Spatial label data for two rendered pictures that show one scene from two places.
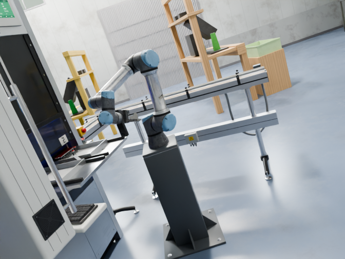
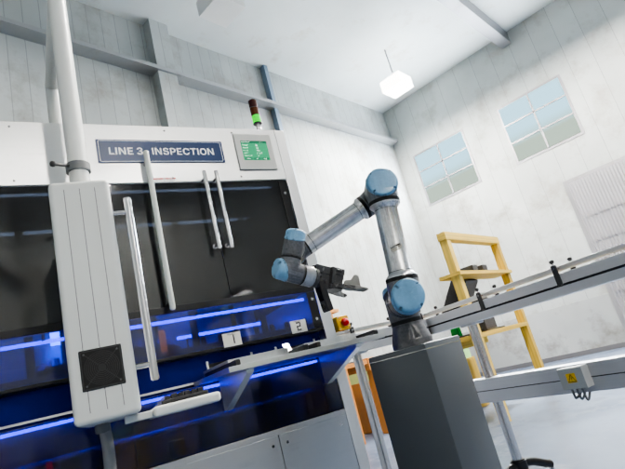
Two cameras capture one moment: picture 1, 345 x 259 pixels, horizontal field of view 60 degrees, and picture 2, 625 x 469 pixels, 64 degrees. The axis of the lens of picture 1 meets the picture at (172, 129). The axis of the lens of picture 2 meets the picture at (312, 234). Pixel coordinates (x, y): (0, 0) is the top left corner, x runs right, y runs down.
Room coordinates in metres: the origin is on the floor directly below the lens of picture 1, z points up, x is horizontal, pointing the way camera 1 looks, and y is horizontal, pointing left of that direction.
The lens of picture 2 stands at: (0.38, -0.87, 0.77)
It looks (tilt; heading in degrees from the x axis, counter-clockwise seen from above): 16 degrees up; 39
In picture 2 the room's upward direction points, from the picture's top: 15 degrees counter-clockwise
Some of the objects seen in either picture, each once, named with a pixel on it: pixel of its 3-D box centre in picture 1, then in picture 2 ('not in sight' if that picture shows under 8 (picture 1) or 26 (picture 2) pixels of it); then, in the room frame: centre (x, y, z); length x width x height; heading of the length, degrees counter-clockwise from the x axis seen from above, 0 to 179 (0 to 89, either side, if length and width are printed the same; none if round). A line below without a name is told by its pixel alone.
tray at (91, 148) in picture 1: (80, 152); (312, 348); (2.13, 0.70, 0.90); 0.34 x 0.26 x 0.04; 71
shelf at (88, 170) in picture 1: (77, 164); (288, 359); (1.95, 0.69, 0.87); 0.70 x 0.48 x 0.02; 161
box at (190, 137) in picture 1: (191, 137); (575, 377); (2.78, -0.15, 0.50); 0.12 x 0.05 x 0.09; 71
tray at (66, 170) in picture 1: (53, 174); (245, 364); (1.81, 0.81, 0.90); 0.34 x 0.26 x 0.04; 71
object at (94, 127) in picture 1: (85, 131); (373, 333); (2.72, 0.77, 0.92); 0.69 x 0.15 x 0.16; 161
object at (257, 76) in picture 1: (167, 99); (525, 289); (2.88, -0.05, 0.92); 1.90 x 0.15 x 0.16; 71
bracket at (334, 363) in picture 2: not in sight; (342, 365); (2.18, 0.60, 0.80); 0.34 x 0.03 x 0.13; 71
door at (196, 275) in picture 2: not in sight; (169, 242); (1.66, 0.97, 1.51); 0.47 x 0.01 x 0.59; 161
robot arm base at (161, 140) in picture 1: (156, 137); (409, 332); (2.03, 0.13, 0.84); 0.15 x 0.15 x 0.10
